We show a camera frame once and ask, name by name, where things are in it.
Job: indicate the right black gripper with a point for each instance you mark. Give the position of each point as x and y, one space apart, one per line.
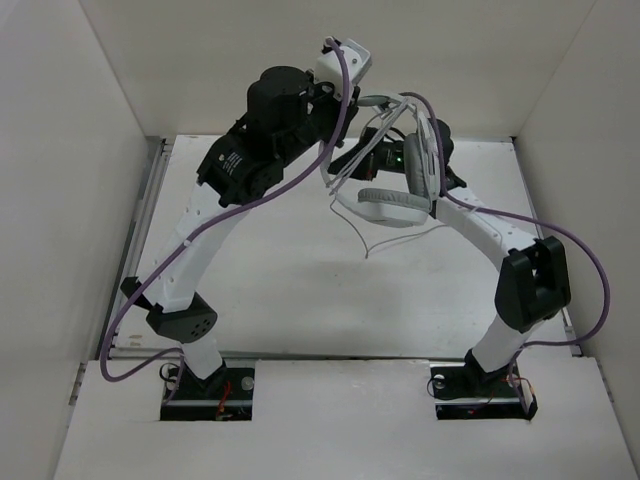
368 169

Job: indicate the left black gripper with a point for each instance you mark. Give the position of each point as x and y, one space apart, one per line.
316 87

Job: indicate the white over-ear headphones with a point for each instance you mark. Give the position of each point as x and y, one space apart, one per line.
400 180

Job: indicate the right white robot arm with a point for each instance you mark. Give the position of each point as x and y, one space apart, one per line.
533 283

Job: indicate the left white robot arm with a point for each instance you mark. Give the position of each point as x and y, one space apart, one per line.
288 111

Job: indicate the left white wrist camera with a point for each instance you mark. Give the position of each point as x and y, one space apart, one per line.
342 60

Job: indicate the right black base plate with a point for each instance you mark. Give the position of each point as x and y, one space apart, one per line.
456 397

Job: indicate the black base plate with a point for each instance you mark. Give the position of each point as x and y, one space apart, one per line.
456 397
228 397

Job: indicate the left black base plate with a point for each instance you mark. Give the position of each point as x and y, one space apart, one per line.
228 397

